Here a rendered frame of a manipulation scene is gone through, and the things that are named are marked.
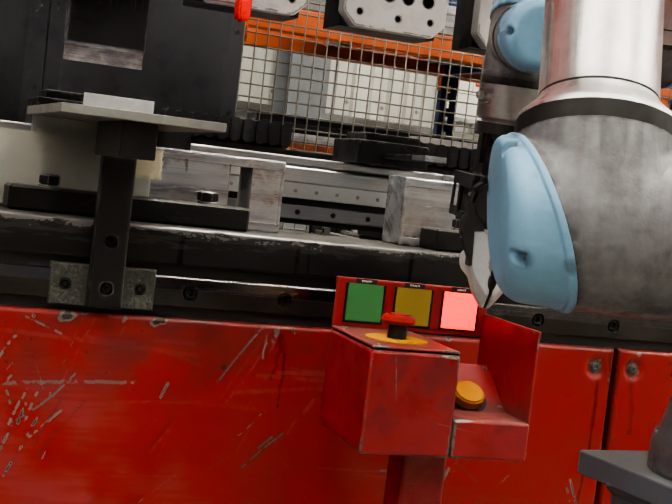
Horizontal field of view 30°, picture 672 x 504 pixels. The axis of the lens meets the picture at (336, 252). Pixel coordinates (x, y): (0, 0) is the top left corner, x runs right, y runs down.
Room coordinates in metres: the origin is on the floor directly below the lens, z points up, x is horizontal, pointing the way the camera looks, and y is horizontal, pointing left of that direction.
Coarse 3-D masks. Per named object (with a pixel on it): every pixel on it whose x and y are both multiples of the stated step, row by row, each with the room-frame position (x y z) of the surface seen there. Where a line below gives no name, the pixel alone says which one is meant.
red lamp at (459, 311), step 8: (448, 296) 1.54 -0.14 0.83; (456, 296) 1.54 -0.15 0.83; (464, 296) 1.54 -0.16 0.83; (472, 296) 1.54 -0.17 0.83; (448, 304) 1.54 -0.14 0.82; (456, 304) 1.54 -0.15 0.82; (464, 304) 1.54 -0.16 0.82; (472, 304) 1.54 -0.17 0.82; (448, 312) 1.54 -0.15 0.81; (456, 312) 1.54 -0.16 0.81; (464, 312) 1.54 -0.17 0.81; (472, 312) 1.55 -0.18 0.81; (448, 320) 1.54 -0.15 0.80; (456, 320) 1.54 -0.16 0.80; (464, 320) 1.54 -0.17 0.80; (472, 320) 1.55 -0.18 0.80; (448, 328) 1.54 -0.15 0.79; (456, 328) 1.54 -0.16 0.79; (464, 328) 1.54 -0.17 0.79; (472, 328) 1.55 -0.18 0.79
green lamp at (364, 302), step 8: (352, 288) 1.50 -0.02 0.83; (360, 288) 1.50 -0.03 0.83; (368, 288) 1.50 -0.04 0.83; (376, 288) 1.51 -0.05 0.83; (352, 296) 1.50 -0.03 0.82; (360, 296) 1.50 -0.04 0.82; (368, 296) 1.50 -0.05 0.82; (376, 296) 1.51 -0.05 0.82; (352, 304) 1.50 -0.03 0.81; (360, 304) 1.50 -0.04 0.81; (368, 304) 1.51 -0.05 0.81; (376, 304) 1.51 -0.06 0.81; (352, 312) 1.50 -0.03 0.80; (360, 312) 1.50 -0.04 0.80; (368, 312) 1.51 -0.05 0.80; (376, 312) 1.51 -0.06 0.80; (352, 320) 1.50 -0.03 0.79; (360, 320) 1.50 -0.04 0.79; (368, 320) 1.51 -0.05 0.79; (376, 320) 1.51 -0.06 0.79
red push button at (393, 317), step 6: (390, 312) 1.43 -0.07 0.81; (384, 318) 1.42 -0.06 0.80; (390, 318) 1.41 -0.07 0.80; (396, 318) 1.41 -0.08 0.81; (402, 318) 1.41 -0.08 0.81; (408, 318) 1.41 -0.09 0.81; (414, 318) 1.43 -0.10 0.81; (390, 324) 1.42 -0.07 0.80; (396, 324) 1.41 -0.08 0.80; (402, 324) 1.41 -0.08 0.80; (408, 324) 1.41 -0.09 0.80; (414, 324) 1.43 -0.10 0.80; (390, 330) 1.42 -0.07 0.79; (396, 330) 1.42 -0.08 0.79; (402, 330) 1.42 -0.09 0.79; (390, 336) 1.42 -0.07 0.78; (396, 336) 1.42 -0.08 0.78; (402, 336) 1.42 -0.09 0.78
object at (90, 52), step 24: (72, 0) 1.57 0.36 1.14; (96, 0) 1.59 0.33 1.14; (120, 0) 1.60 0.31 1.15; (144, 0) 1.61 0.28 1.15; (72, 24) 1.58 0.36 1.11; (96, 24) 1.59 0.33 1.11; (120, 24) 1.60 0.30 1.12; (144, 24) 1.61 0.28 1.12; (72, 48) 1.59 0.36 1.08; (96, 48) 1.60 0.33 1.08; (120, 48) 1.60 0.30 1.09; (144, 48) 1.61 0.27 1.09
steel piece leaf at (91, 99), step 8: (88, 96) 1.49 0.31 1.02; (96, 96) 1.50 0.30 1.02; (104, 96) 1.50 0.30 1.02; (112, 96) 1.50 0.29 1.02; (88, 104) 1.49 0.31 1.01; (96, 104) 1.50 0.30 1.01; (104, 104) 1.50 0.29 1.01; (112, 104) 1.50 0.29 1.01; (120, 104) 1.51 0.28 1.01; (128, 104) 1.51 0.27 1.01; (136, 104) 1.51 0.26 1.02; (144, 104) 1.52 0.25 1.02; (152, 104) 1.52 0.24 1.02; (144, 112) 1.52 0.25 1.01; (152, 112) 1.52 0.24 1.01
